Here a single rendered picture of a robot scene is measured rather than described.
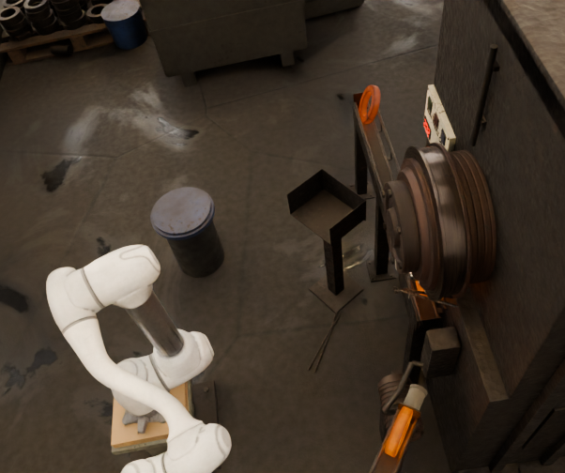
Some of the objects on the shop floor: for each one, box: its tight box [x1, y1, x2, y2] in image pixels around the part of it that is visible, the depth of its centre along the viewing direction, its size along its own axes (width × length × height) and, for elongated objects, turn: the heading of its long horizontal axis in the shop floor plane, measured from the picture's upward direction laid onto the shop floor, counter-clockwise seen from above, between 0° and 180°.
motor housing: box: [377, 374, 424, 442], centre depth 216 cm, size 13×22×54 cm, turn 11°
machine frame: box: [399, 0, 565, 473], centre depth 184 cm, size 73×108×176 cm
